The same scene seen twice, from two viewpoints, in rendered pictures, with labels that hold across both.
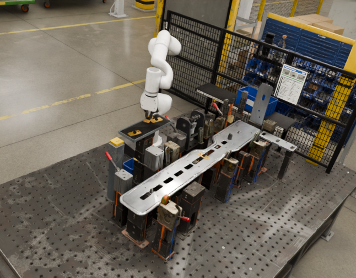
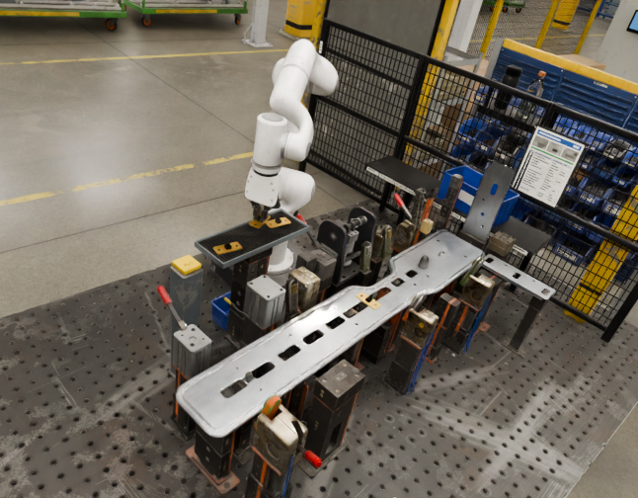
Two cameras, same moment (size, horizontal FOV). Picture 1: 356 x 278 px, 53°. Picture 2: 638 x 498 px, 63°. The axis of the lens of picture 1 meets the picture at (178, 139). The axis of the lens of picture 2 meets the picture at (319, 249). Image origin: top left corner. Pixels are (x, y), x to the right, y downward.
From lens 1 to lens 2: 0.69 m
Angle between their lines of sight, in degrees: 3
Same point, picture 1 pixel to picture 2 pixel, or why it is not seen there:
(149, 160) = (253, 306)
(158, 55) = (285, 90)
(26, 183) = (17, 331)
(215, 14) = (410, 39)
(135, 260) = not seen: outside the picture
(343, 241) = (618, 463)
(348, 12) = (628, 56)
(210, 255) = not seen: outside the picture
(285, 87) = (536, 172)
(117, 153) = (186, 290)
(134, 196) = (210, 387)
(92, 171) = (153, 311)
